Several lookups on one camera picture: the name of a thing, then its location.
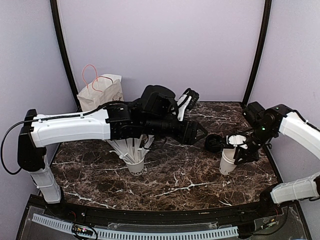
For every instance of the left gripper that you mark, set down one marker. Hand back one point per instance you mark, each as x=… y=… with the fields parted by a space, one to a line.
x=188 y=135

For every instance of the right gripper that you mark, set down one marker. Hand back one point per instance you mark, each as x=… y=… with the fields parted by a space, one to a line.
x=249 y=157

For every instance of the black plastic cup lids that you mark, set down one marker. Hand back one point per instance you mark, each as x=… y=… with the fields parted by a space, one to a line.
x=213 y=143

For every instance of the white paper coffee cup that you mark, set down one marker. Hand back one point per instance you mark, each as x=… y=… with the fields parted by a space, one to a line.
x=227 y=161

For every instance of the bundle of straws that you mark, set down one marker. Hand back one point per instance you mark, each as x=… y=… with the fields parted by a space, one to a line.
x=132 y=150

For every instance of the paper cup holding straws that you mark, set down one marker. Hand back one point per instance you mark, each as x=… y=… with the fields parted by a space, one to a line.
x=136 y=169

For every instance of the white paper takeout bag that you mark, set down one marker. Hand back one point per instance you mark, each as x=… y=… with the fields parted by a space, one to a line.
x=103 y=89

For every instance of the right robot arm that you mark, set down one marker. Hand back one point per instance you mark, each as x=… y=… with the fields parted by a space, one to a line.
x=268 y=124

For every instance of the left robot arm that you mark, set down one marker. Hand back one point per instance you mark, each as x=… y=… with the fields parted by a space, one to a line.
x=128 y=131

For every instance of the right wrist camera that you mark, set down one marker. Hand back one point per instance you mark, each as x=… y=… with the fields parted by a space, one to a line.
x=234 y=141

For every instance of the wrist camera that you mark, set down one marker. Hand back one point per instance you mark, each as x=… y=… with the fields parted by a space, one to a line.
x=186 y=102
x=234 y=141

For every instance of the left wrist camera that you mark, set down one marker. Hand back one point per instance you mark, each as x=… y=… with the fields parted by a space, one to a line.
x=186 y=102

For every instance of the right black frame post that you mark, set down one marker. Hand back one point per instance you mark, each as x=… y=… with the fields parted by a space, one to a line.
x=259 y=51

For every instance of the black frame post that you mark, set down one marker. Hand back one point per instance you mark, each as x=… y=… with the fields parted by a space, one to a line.
x=63 y=51
x=259 y=51

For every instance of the white slotted cable duct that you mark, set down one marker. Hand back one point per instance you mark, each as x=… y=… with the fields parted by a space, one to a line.
x=119 y=231

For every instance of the left black frame post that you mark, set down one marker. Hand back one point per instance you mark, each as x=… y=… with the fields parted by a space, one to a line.
x=63 y=51

